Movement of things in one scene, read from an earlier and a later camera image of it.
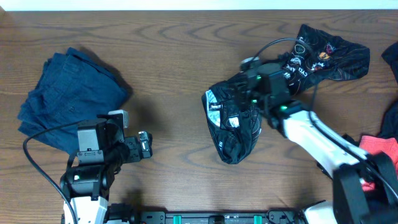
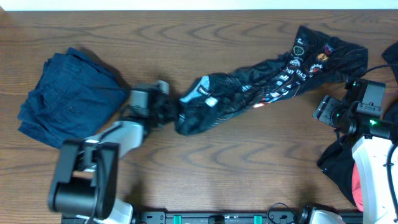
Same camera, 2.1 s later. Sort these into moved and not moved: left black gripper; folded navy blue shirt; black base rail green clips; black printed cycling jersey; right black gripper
Moved: black printed cycling jersey; right black gripper; left black gripper
Not moved: black base rail green clips; folded navy blue shirt
